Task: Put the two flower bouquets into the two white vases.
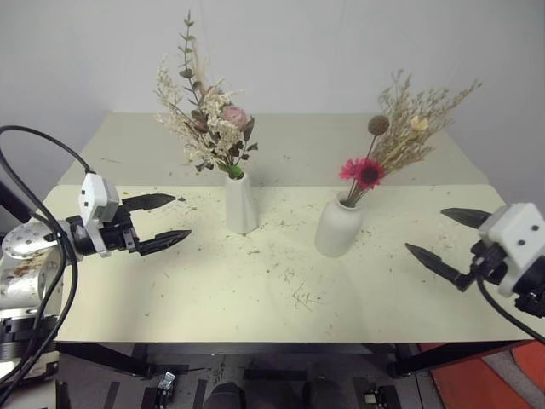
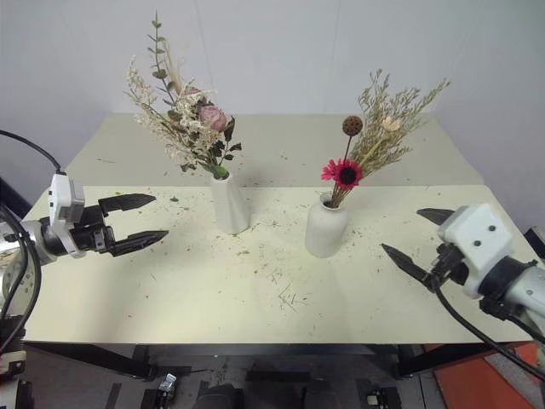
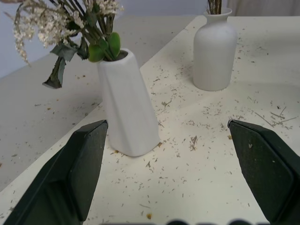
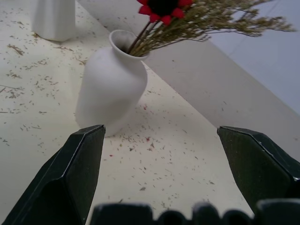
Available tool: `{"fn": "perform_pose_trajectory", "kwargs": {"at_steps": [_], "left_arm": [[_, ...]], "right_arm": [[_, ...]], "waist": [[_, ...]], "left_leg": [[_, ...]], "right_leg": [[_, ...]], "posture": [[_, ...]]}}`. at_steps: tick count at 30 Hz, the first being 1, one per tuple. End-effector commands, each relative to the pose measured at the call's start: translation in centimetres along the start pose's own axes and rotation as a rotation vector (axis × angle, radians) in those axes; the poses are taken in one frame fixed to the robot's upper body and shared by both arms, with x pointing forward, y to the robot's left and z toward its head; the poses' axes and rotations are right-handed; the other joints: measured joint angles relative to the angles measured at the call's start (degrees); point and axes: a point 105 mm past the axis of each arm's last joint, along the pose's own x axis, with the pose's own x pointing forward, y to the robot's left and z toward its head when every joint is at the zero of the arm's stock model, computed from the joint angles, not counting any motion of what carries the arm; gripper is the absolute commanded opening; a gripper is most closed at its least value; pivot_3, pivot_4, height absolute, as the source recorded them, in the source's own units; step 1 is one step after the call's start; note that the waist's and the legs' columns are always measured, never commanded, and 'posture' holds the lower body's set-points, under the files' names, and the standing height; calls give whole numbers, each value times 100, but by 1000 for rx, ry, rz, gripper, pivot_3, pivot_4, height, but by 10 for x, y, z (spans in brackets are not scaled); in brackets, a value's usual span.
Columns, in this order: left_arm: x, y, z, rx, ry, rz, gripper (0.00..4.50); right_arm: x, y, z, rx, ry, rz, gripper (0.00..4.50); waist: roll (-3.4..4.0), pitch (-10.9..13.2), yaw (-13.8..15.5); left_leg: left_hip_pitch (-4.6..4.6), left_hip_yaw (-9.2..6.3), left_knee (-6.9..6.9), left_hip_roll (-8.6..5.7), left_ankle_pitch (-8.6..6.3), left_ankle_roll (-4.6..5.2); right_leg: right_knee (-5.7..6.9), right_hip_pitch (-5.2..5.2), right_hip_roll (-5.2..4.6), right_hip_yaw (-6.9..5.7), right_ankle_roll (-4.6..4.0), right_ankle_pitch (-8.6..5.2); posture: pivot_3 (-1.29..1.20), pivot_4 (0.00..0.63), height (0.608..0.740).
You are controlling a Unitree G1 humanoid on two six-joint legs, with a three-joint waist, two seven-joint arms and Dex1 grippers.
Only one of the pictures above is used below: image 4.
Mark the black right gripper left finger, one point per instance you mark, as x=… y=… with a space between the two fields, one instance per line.
x=70 y=178

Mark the round white ceramic vase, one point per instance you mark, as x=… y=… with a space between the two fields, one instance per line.
x=112 y=89

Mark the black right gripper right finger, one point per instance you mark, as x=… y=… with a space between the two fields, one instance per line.
x=255 y=168

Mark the ribbed white ceramic vase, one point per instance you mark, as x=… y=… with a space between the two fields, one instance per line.
x=53 y=18

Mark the red flower dried grass bouquet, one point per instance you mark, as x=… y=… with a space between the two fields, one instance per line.
x=187 y=25

